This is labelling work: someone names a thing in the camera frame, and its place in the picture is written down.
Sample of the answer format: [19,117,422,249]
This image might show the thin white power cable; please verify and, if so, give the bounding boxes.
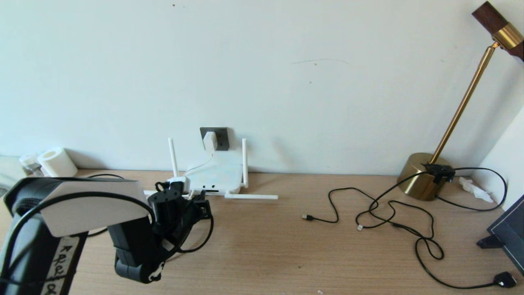
[181,151,215,201]

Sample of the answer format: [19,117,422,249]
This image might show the black network cable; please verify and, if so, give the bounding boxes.
[87,174,125,238]

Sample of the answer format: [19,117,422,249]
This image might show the white router with antennas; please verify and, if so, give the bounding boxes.
[143,138,279,200]

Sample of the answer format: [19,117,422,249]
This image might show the white toilet paper roll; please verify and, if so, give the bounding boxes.
[38,147,78,178]

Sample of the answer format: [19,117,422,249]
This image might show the gold desk lamp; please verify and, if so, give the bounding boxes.
[396,2,524,201]

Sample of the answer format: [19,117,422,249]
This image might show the black clip on lamp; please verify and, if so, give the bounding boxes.
[421,163,456,184]

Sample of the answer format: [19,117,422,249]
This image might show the crumpled white tissue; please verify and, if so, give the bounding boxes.
[458,177,494,204]

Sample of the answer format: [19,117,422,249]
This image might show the black clip stand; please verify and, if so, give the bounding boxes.
[476,236,504,249]

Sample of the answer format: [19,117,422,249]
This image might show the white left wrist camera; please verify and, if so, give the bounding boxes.
[167,176,191,194]

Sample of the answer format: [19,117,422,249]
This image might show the grey wall socket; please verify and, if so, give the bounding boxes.
[200,127,230,151]

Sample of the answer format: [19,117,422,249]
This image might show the black USB cable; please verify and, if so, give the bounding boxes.
[303,188,379,224]

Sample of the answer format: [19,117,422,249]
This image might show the black cable with white connector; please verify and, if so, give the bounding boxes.
[355,200,434,240]

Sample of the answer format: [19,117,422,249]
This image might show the black lamp power cord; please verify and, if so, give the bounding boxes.
[356,167,517,289]

